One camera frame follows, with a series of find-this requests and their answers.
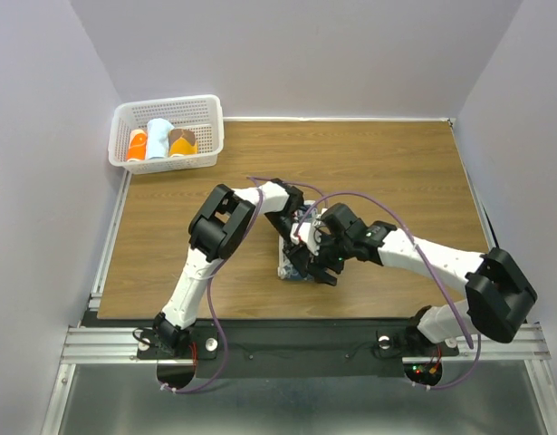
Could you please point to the aluminium frame rail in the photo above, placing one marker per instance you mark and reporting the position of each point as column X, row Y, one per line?
column 487, row 388

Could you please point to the orange rolled towel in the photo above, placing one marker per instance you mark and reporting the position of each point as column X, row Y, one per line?
column 137, row 145

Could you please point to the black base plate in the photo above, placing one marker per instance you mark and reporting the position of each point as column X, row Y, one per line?
column 302, row 348

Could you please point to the blue white patterned towel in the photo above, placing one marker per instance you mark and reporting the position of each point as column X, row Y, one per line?
column 286, row 270

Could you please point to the white plastic basket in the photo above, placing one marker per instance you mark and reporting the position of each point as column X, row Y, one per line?
column 200, row 114

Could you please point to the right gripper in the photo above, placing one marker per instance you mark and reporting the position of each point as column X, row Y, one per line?
column 318, row 273

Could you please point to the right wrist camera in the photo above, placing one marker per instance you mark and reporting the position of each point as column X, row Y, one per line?
column 307, row 234

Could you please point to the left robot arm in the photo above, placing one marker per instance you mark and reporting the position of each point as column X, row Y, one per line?
column 215, row 233

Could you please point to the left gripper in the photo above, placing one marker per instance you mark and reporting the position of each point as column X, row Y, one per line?
column 299, row 255

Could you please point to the light blue rolled towel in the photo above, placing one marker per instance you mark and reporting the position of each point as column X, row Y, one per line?
column 157, row 144

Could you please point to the yellow brown rolled towel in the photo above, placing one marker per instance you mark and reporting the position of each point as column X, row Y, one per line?
column 182, row 142

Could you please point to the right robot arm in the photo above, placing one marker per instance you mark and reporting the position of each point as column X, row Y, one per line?
column 497, row 294

